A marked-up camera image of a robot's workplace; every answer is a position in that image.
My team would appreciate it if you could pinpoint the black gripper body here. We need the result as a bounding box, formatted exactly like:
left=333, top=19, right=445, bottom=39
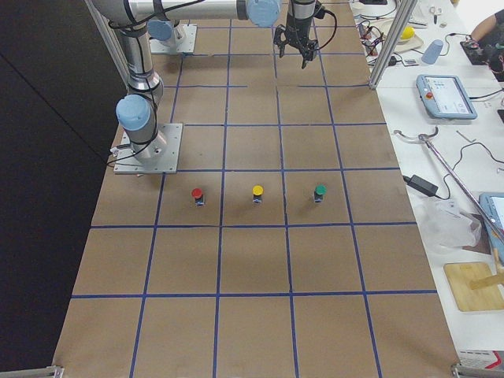
left=285, top=13, right=315, bottom=50

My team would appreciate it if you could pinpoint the yellow push button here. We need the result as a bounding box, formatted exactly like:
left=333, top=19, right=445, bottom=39
left=252, top=185, right=264, bottom=204

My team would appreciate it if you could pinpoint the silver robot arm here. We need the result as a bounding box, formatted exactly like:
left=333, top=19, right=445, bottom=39
left=92, top=1, right=282, bottom=173
left=147, top=19, right=186, bottom=47

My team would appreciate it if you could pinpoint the green push button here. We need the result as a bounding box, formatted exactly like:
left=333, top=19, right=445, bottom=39
left=313, top=184, right=327, bottom=203

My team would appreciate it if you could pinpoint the red push button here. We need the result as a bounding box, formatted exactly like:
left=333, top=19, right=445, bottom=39
left=191, top=187, right=206, bottom=206

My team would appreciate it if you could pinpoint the beige tray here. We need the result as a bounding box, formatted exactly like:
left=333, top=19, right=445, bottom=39
left=375, top=19, right=424, bottom=53

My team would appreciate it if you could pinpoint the yellow lemon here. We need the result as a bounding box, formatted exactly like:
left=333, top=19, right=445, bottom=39
left=399, top=26, right=415, bottom=43

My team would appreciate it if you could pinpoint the blue plastic cup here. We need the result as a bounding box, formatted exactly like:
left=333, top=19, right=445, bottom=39
left=421, top=39, right=444, bottom=65

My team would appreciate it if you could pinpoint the black power adapter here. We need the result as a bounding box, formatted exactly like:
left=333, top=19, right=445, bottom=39
left=403, top=175, right=438, bottom=197

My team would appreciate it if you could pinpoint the brown paper table mat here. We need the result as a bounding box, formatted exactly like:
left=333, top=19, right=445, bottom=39
left=54, top=1, right=457, bottom=377

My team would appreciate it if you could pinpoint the clear plastic bag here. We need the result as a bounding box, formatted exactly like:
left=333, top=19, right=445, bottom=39
left=421, top=199, right=482, bottom=247

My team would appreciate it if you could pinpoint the metal reacher stick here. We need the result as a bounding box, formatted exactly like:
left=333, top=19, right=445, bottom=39
left=393, top=126, right=503, bottom=241

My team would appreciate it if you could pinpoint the wooden cutting board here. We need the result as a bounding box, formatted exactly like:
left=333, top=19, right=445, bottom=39
left=443, top=262, right=503, bottom=312

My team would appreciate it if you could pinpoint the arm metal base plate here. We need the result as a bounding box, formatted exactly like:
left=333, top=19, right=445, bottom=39
left=113, top=124, right=183, bottom=175
left=147, top=20, right=197, bottom=55

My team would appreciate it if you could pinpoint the aluminium frame post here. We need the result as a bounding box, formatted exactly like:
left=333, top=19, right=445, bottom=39
left=369, top=0, right=417, bottom=90

